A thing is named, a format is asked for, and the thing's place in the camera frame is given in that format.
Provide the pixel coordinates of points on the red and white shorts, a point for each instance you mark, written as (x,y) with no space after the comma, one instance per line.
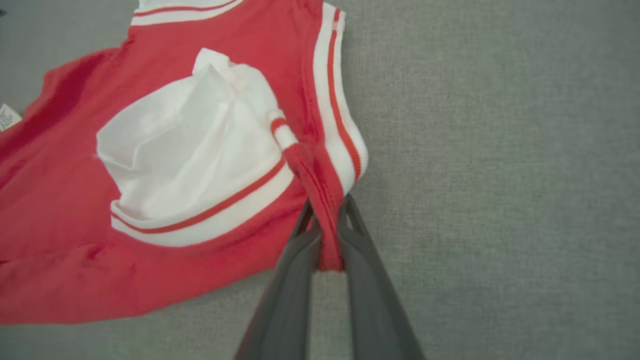
(60,225)

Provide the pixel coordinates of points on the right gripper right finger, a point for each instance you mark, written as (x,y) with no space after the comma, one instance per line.
(375,310)

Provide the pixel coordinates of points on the grey fabric sofa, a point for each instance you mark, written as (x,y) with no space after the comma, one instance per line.
(500,175)

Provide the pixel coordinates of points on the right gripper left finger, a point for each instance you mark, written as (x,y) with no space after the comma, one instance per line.
(285,310)

